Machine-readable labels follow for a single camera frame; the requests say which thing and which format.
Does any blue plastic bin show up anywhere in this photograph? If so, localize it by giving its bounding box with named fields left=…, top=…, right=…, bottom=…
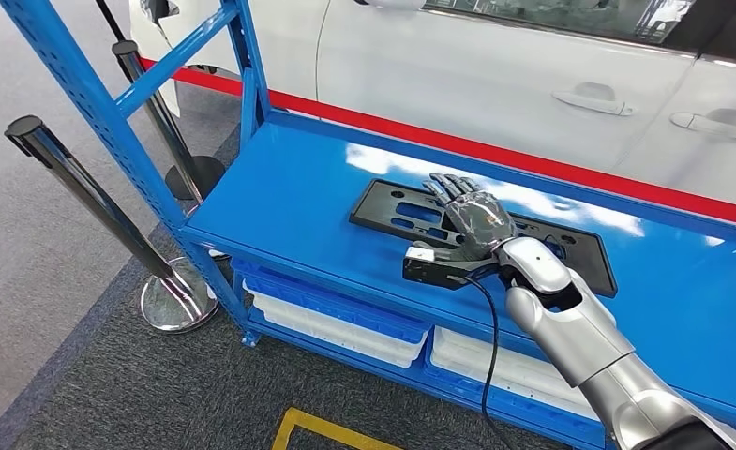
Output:
left=231, top=257, right=434, bottom=346

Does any blue metal shelf rack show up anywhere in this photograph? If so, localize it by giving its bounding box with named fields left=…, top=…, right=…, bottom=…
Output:
left=0, top=0, right=736, bottom=450

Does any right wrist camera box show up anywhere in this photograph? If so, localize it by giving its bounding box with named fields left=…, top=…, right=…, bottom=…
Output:
left=402, top=244, right=499, bottom=292

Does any black plastic panel part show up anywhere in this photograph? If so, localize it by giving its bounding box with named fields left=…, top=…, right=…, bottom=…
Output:
left=349, top=178, right=619, bottom=298

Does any chrome stanchion post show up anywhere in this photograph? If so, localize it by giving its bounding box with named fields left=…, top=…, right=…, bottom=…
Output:
left=111, top=39, right=227, bottom=206
left=4, top=114, right=221, bottom=335

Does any black barrier strap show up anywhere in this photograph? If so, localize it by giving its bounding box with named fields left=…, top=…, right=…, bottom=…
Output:
left=94, top=0, right=127, bottom=43

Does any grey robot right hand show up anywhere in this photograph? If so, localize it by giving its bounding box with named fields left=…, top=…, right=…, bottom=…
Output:
left=422, top=172, right=519, bottom=263

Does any red barrier belt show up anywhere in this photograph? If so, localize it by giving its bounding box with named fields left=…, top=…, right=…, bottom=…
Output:
left=139, top=56, right=736, bottom=226

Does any black right camera cable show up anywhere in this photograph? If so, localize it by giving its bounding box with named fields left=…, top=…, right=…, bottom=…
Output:
left=462, top=275, right=506, bottom=450

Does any white car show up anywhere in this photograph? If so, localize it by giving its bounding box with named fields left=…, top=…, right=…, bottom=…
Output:
left=128, top=0, right=736, bottom=213

